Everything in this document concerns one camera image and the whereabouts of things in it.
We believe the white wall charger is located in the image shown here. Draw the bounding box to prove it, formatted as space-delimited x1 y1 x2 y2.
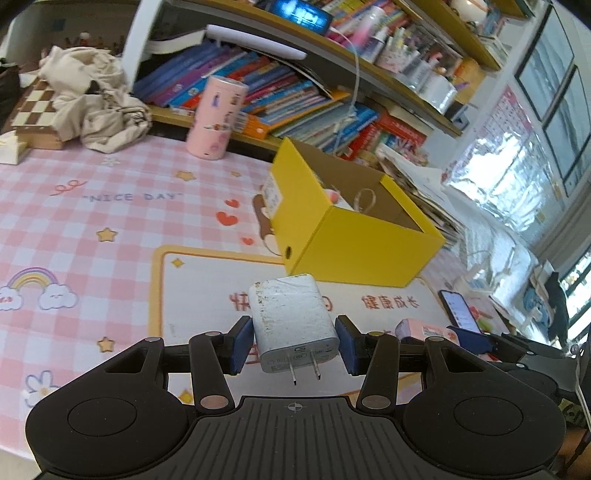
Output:
248 273 341 387

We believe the yellow cardboard box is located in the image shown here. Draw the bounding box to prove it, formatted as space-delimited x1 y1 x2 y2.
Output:
269 137 447 288

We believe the row of bottles and stationery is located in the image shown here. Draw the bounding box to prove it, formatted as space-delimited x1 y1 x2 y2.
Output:
323 0 472 117

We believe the yellow wooden desk shelf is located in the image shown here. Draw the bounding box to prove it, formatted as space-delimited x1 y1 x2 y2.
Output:
150 0 513 153

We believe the pink wall calendar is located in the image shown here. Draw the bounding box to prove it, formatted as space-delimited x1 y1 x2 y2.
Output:
475 85 542 154

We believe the row of colourful books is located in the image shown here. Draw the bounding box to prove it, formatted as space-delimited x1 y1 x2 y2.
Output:
133 44 431 163

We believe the pile of papers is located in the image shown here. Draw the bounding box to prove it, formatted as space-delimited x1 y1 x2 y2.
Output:
379 143 468 246

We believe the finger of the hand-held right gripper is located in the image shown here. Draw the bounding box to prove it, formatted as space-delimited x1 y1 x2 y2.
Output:
447 325 509 359

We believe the white flat board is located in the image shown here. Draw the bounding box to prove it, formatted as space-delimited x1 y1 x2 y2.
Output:
205 24 308 61

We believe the blue screen device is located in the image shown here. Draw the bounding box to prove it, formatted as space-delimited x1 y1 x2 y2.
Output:
268 0 334 30

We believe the cream tissue box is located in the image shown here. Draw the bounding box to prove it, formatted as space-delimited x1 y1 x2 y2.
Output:
0 129 30 165

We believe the pink and white bottle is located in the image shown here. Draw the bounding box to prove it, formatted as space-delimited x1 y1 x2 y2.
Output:
355 6 387 52

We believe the silver foil sheet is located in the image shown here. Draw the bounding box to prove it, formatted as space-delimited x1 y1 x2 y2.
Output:
442 133 570 219

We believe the pink printed cylinder tin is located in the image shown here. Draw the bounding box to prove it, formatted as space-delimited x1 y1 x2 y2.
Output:
186 75 250 161

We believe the white shelf support panel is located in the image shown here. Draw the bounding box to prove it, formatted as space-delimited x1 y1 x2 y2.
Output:
121 0 172 91

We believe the smartphone with lit screen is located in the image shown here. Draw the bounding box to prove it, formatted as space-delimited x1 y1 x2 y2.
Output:
438 289 482 334

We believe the wooden chessboard box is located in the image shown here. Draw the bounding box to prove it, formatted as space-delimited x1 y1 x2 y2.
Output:
9 76 65 151

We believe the pink checkered tablecloth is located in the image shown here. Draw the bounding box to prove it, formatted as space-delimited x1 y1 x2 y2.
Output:
0 131 490 457

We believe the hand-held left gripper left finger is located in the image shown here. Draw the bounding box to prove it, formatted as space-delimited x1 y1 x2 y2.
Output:
104 315 256 412

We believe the pink snack packet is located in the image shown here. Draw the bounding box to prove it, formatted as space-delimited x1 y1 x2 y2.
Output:
394 318 461 345

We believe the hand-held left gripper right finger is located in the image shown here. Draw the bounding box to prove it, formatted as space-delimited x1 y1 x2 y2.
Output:
335 315 496 412

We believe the white cable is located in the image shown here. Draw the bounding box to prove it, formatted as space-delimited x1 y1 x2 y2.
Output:
333 27 365 154

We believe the beige cloth bag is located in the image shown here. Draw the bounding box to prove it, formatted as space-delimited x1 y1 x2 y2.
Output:
38 45 153 154

